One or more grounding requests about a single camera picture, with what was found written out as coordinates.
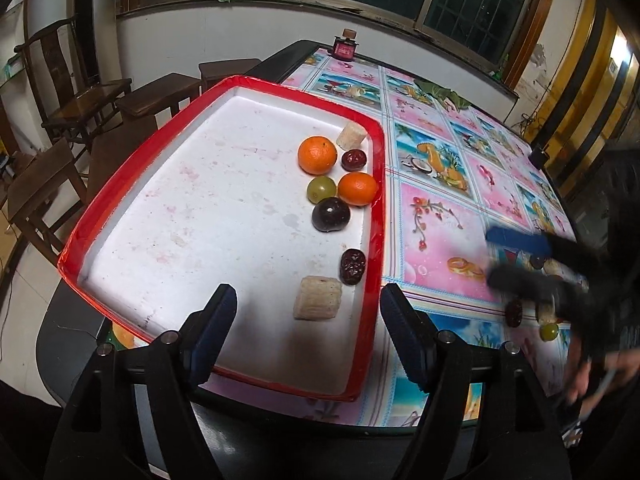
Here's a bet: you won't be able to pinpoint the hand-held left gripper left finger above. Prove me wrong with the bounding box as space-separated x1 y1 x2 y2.
45 284 238 480

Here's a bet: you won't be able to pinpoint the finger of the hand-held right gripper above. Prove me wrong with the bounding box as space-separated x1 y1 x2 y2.
486 226 601 273
486 266 588 313

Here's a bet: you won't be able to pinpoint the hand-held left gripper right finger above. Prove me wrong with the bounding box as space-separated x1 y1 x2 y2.
380 284 571 480

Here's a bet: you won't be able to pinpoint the red rimmed white foam tray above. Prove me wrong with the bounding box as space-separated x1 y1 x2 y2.
57 74 387 403

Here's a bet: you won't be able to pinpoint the dark purple passion fruit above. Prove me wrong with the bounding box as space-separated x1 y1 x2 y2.
312 197 352 232

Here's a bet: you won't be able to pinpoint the orange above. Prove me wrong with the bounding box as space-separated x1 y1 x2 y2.
337 172 379 207
298 136 339 176

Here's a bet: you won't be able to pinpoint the person's right hand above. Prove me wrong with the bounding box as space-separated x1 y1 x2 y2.
564 347 633 413

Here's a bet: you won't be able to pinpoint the fruit printed pink tablecloth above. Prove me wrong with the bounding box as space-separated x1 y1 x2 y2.
107 47 583 428

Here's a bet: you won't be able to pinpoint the black rimmed table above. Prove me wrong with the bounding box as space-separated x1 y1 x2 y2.
35 40 596 480

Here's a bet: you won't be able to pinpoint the green cloth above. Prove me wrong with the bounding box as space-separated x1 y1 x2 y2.
415 79 471 111

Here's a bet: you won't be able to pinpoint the yellow door panels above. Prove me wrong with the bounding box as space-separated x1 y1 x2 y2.
540 0 640 196

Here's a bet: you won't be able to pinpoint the wooden stool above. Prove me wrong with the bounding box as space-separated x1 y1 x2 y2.
87 115 161 201
116 73 203 121
198 58 262 92

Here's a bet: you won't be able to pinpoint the wooden chair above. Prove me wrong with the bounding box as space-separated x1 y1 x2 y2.
7 137 88 266

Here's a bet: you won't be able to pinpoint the small red bottle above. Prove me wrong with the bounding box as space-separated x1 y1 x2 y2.
332 30 360 62

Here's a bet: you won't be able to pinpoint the wooden armchair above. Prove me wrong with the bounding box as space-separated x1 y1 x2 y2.
14 15 132 146

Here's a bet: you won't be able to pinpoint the tangled cables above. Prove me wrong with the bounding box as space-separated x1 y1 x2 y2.
517 110 546 136

